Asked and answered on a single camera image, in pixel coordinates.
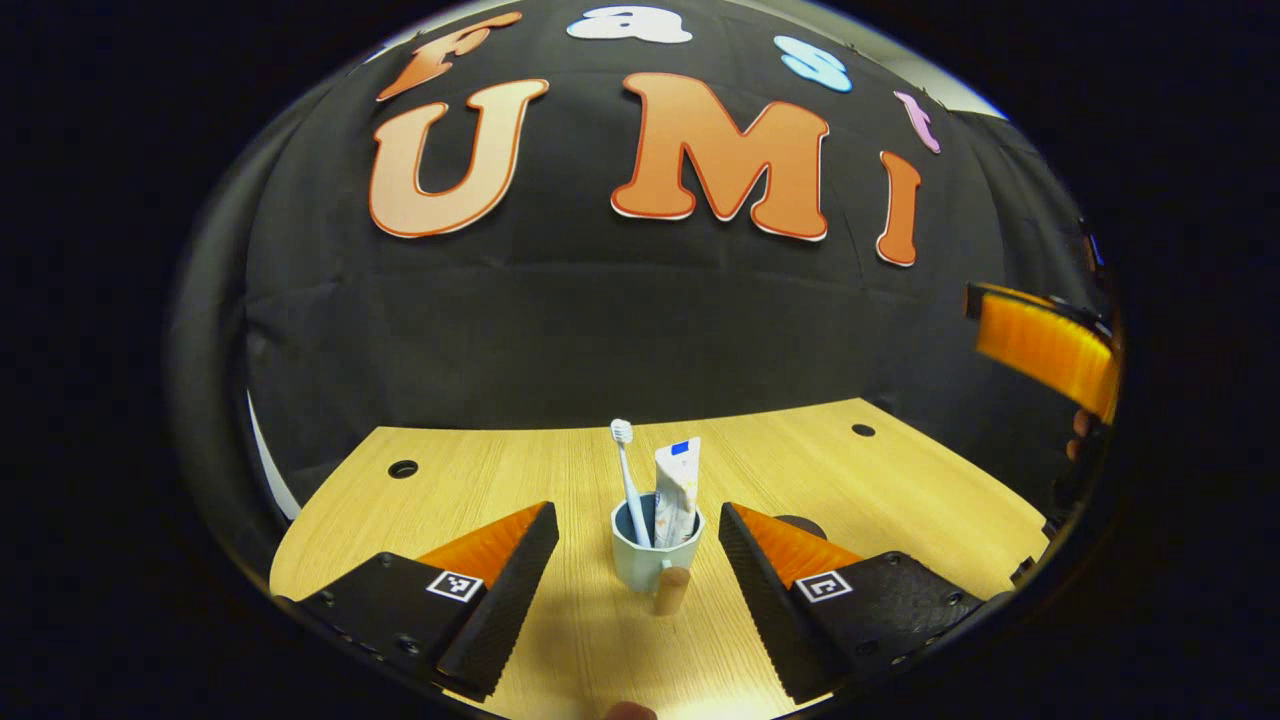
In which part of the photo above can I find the white toothpaste tube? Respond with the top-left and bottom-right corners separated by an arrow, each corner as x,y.
653,436 -> 703,549

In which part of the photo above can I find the light blue toothbrush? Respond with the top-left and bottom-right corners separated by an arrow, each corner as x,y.
610,418 -> 653,549

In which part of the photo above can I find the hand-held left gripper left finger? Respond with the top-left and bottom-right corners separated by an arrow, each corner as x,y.
272,500 -> 561,703

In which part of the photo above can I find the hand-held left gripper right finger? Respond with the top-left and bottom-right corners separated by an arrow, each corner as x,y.
718,500 -> 1011,706

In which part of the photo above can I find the black backdrop cloth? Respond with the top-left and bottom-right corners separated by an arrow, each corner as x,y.
170,0 -> 1121,521

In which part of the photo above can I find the light blue cup wooden handle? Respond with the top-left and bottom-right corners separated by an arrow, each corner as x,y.
610,492 -> 707,617

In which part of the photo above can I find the wooden desktop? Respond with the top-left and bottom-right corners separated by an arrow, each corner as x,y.
268,397 -> 1051,720

